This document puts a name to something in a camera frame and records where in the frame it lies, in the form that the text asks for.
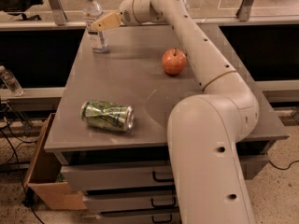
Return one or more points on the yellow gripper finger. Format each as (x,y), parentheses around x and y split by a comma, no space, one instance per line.
(109,21)

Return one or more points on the clear blue plastic water bottle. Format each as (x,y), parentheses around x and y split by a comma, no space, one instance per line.
(92,12)

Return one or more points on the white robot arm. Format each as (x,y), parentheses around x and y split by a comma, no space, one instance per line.
(203,129)

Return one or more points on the crushed green soda can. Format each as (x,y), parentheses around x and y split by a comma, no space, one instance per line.
(108,116)

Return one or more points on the small clear bottle on ledge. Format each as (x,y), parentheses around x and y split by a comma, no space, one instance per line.
(10,81)

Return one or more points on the red apple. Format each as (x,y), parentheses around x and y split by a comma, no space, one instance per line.
(174,61)

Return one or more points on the grey drawer cabinet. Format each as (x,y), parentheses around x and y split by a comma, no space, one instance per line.
(148,132)

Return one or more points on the brown cardboard box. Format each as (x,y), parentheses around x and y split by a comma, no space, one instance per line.
(42,175)

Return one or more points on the middle grey drawer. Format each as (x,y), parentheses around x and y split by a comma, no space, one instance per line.
(133,200)

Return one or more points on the grey drawer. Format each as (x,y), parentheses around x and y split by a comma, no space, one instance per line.
(141,216)
(133,200)
(227,174)

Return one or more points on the top grey drawer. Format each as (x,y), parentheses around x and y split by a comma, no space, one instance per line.
(227,174)

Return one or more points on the bottom grey drawer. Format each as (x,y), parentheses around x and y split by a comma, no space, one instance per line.
(141,216)

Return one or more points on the left metal railing post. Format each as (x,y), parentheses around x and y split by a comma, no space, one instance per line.
(58,12)

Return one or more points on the metal railing post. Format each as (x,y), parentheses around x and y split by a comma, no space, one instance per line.
(244,10)
(58,12)

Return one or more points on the right metal railing post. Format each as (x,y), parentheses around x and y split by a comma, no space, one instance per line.
(244,10)

